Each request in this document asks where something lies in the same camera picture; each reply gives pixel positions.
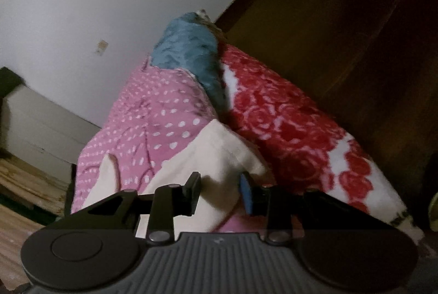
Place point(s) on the pink polka-dot blanket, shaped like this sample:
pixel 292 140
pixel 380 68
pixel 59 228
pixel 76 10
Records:
pixel 154 109

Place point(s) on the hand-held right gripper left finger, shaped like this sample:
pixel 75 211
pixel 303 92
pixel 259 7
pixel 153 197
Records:
pixel 193 195

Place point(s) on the cream sweatshirt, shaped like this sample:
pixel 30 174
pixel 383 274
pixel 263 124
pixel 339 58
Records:
pixel 219 157

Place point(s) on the wall socket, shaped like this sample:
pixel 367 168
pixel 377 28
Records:
pixel 102 47

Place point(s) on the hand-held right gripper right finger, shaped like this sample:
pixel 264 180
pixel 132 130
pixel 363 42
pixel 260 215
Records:
pixel 247 195

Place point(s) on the white wardrobe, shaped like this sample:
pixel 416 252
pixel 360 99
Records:
pixel 34 123

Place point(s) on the red rose blanket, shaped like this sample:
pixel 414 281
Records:
pixel 291 116

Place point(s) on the blue blanket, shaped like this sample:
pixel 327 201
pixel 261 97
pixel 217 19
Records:
pixel 184 48

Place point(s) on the dark wooden headboard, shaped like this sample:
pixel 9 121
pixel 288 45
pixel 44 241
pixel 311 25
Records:
pixel 359 41

